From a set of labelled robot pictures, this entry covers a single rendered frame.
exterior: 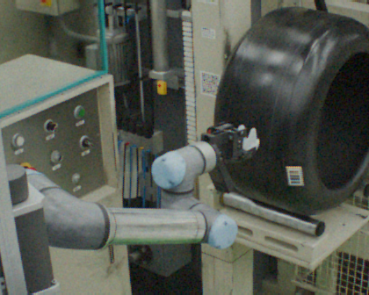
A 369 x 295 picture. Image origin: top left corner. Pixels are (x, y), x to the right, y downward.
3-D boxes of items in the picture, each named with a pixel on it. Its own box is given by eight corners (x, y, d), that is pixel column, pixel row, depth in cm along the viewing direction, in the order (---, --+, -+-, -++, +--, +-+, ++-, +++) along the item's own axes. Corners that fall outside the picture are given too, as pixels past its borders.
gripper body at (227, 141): (249, 127, 205) (219, 140, 196) (248, 161, 208) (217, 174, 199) (224, 120, 210) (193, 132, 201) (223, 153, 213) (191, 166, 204)
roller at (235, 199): (230, 190, 255) (225, 205, 254) (223, 187, 251) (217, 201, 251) (328, 224, 234) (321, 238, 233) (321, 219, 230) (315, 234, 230)
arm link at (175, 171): (148, 187, 193) (148, 152, 190) (179, 174, 201) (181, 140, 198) (174, 197, 189) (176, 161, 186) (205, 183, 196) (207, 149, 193)
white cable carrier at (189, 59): (188, 156, 266) (181, 10, 247) (198, 151, 270) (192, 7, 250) (198, 160, 264) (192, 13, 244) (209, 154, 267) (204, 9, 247)
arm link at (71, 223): (60, 208, 153) (247, 211, 185) (32, 187, 161) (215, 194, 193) (48, 264, 155) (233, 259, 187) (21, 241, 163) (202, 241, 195)
